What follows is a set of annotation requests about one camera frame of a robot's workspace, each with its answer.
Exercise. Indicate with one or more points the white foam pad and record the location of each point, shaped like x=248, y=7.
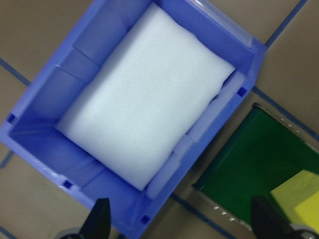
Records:
x=149, y=99

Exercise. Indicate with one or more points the blue plastic storage bin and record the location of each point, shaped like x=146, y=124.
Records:
x=49, y=99

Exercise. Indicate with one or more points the yellow foam block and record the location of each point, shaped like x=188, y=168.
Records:
x=304, y=199

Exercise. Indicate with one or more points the green conveyor belt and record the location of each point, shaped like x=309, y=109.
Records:
x=249, y=154

